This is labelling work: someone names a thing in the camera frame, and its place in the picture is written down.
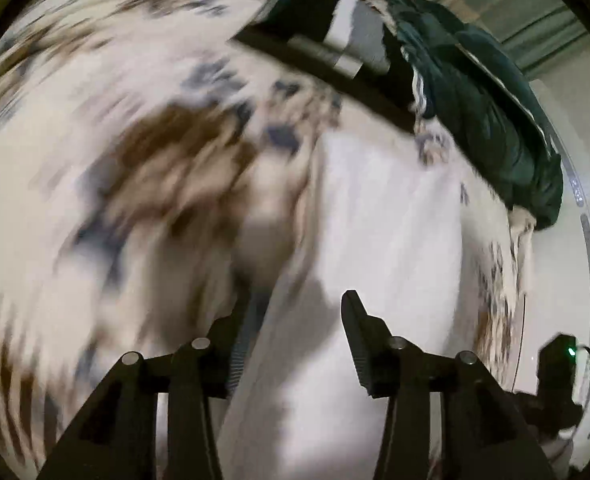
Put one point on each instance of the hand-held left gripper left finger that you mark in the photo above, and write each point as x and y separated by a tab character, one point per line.
239	355

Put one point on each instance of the white garment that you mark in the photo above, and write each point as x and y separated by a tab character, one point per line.
385	210

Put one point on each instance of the black white striped folded clothes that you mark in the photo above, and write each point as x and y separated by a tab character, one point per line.
315	5

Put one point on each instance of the green curtain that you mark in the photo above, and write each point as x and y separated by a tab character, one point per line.
540	25

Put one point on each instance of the floral printed blanket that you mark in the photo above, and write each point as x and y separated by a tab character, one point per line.
75	85

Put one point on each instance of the dark green jacket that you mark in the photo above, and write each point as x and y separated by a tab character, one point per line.
475	110

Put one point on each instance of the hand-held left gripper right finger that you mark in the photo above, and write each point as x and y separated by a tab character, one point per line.
361	360

